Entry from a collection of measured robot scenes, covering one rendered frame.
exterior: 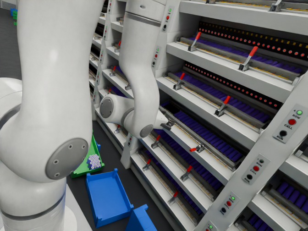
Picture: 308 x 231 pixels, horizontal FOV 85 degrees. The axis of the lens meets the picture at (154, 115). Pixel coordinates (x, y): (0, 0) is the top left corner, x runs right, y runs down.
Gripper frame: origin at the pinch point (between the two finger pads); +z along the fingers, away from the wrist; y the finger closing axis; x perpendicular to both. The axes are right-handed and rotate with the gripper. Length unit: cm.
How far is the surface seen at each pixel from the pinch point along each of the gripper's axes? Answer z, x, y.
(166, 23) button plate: 7, 34, -39
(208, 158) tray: 16.7, -4.2, 21.0
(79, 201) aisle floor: -5, -71, -9
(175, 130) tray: 18.6, -7.4, -1.2
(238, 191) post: 13.7, -3.8, 37.6
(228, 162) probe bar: 17.5, 0.7, 27.7
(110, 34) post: 19, 7, -101
